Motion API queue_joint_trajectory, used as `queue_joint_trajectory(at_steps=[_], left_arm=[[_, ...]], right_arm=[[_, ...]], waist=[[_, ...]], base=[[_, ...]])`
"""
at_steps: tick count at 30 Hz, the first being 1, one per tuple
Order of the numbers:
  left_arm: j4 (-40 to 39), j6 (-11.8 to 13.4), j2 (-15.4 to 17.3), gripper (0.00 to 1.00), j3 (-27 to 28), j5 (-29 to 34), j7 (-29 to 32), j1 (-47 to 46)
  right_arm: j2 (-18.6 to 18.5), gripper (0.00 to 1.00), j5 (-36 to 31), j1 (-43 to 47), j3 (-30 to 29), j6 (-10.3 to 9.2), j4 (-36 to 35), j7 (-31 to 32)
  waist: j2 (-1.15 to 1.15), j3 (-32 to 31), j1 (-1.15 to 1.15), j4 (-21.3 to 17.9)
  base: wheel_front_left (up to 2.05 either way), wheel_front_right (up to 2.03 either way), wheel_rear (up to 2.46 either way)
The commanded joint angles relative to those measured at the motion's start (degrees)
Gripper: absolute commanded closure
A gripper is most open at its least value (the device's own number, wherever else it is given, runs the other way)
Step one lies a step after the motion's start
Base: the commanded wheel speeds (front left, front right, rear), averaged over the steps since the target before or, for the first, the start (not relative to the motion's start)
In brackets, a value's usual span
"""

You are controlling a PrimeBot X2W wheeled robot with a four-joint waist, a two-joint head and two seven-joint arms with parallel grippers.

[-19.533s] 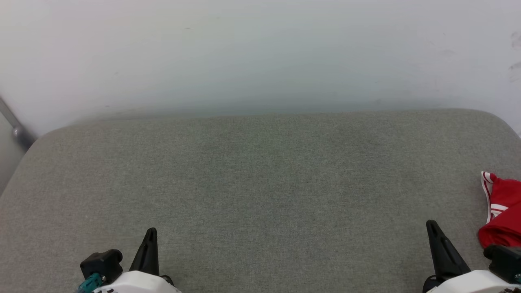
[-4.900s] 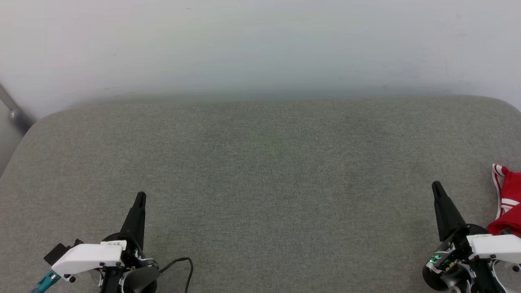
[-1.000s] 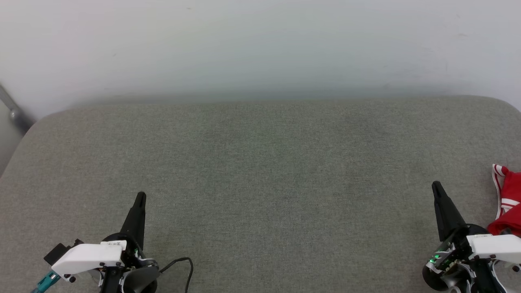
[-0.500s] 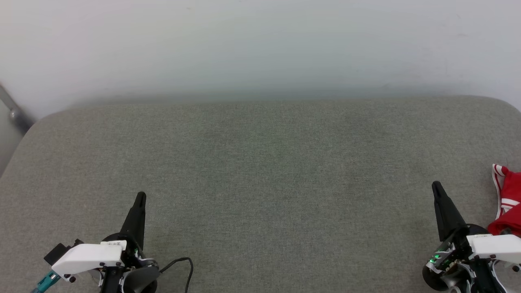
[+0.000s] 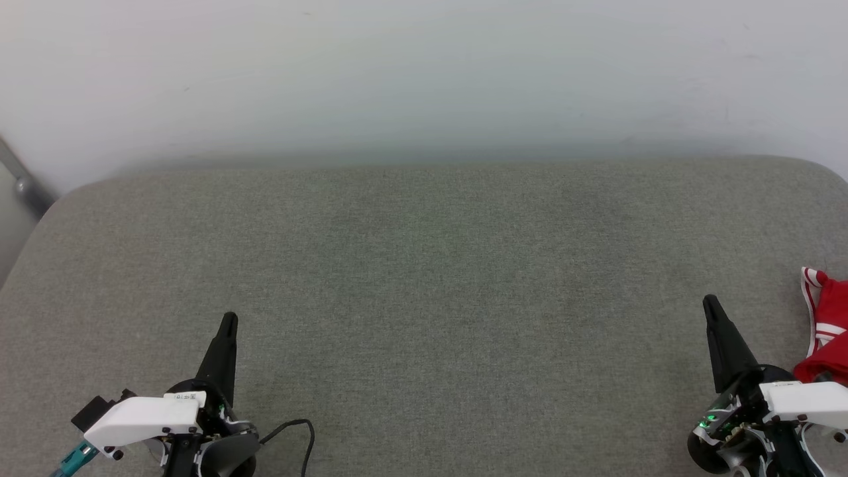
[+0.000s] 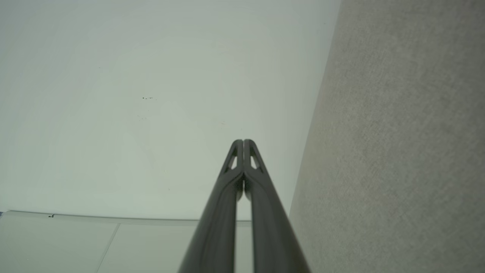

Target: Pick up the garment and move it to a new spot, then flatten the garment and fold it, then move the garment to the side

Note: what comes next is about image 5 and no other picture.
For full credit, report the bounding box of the red and white shirt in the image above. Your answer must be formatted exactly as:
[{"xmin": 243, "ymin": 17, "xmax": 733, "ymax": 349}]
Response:
[{"xmin": 792, "ymin": 266, "xmax": 848, "ymax": 389}]

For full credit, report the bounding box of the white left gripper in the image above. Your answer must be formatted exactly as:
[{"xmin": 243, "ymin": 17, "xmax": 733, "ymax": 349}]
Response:
[{"xmin": 84, "ymin": 313, "xmax": 259, "ymax": 477}]

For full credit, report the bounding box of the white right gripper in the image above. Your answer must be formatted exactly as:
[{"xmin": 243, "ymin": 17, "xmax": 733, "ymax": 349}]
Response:
[{"xmin": 687, "ymin": 295, "xmax": 848, "ymax": 477}]

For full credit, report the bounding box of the looped black cable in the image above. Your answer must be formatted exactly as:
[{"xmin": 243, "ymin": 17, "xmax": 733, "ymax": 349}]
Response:
[{"xmin": 257, "ymin": 419, "xmax": 316, "ymax": 477}]

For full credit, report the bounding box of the teal cable connector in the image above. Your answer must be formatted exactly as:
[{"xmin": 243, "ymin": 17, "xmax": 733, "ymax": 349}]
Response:
[{"xmin": 52, "ymin": 441, "xmax": 100, "ymax": 477}]

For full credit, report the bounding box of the grey metal pipe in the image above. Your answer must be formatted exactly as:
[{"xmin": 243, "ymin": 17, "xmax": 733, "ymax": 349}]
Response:
[{"xmin": 0, "ymin": 136, "xmax": 56, "ymax": 218}]

